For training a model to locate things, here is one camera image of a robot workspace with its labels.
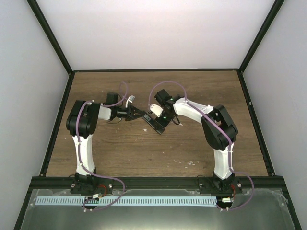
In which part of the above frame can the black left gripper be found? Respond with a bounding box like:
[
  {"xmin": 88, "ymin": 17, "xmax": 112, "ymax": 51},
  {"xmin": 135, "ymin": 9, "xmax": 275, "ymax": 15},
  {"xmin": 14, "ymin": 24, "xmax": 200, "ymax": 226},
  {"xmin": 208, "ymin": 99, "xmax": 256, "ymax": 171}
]
[{"xmin": 114, "ymin": 105, "xmax": 144, "ymax": 121}]

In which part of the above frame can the black remote control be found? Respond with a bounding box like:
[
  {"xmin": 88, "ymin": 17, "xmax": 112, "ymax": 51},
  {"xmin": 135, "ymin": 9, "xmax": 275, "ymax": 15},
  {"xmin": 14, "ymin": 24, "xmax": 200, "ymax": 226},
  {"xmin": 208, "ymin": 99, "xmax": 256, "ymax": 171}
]
[{"xmin": 142, "ymin": 113, "xmax": 159, "ymax": 130}]

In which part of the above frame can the black battery cover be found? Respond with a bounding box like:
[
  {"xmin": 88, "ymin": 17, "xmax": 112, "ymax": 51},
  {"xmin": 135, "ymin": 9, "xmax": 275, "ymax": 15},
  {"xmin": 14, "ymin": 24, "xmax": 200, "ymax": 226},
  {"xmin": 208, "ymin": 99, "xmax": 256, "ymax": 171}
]
[{"xmin": 155, "ymin": 123, "xmax": 165, "ymax": 135}]

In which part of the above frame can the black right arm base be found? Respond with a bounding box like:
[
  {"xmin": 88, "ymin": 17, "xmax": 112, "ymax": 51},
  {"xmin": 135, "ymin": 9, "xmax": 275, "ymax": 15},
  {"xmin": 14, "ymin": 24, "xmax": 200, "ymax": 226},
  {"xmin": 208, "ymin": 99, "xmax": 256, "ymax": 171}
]
[{"xmin": 197, "ymin": 177, "xmax": 242, "ymax": 194}]

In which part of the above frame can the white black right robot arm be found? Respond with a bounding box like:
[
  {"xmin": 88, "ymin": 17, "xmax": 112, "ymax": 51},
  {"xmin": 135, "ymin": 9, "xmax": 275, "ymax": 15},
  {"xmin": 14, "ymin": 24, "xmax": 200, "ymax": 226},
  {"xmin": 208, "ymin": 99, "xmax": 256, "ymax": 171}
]
[{"xmin": 150, "ymin": 90, "xmax": 238, "ymax": 193}]

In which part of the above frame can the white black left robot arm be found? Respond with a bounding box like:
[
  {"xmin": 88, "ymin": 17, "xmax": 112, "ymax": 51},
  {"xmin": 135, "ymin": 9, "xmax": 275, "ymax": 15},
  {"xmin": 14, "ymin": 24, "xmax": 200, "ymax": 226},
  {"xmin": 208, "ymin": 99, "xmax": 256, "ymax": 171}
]
[{"xmin": 66, "ymin": 92, "xmax": 145, "ymax": 194}]

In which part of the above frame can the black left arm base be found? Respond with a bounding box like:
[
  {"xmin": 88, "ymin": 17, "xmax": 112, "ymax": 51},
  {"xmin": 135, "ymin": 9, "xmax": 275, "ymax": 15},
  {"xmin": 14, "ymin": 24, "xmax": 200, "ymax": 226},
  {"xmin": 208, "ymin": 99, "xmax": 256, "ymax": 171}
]
[{"xmin": 71, "ymin": 178, "xmax": 113, "ymax": 195}]

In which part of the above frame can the clear acrylic front panel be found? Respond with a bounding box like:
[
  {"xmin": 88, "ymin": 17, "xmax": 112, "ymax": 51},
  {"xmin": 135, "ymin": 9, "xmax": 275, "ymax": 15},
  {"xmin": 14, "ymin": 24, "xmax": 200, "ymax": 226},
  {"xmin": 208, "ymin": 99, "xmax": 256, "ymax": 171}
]
[{"xmin": 21, "ymin": 189, "xmax": 295, "ymax": 230}]

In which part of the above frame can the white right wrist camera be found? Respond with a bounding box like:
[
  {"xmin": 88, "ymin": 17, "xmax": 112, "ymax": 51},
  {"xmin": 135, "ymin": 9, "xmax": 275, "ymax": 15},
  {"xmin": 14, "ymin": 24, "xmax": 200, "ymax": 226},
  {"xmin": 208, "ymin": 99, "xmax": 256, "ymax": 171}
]
[{"xmin": 148, "ymin": 103, "xmax": 163, "ymax": 117}]

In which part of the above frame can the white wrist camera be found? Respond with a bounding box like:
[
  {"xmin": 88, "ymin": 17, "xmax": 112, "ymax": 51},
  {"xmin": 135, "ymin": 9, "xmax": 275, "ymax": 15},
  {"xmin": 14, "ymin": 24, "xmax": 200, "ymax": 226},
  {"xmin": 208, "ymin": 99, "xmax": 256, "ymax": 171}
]
[
  {"xmin": 126, "ymin": 95, "xmax": 135, "ymax": 108},
  {"xmin": 148, "ymin": 103, "xmax": 163, "ymax": 117}
]

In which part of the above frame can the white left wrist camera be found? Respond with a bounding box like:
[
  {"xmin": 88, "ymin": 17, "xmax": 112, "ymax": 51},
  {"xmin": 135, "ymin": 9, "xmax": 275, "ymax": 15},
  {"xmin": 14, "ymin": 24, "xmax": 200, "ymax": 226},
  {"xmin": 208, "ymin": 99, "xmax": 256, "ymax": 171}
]
[{"xmin": 126, "ymin": 95, "xmax": 135, "ymax": 108}]

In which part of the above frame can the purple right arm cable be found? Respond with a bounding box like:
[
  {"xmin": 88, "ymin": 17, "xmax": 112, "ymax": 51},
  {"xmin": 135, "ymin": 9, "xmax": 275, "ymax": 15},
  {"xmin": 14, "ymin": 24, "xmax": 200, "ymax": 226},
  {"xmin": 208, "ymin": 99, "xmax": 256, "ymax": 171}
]
[{"xmin": 148, "ymin": 81, "xmax": 255, "ymax": 212}]

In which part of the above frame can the black table frame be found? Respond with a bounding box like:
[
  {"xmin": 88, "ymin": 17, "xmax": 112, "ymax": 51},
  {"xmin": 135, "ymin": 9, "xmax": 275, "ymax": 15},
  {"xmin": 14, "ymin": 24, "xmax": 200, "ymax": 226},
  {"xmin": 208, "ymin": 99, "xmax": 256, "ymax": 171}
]
[{"xmin": 13, "ymin": 0, "xmax": 303, "ymax": 230}]

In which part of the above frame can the light blue slotted cable duct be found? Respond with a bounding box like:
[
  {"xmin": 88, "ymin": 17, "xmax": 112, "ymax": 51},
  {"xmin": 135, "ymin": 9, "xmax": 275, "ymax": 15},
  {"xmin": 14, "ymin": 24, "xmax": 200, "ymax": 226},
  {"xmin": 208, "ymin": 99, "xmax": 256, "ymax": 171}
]
[{"xmin": 35, "ymin": 196, "xmax": 217, "ymax": 207}]

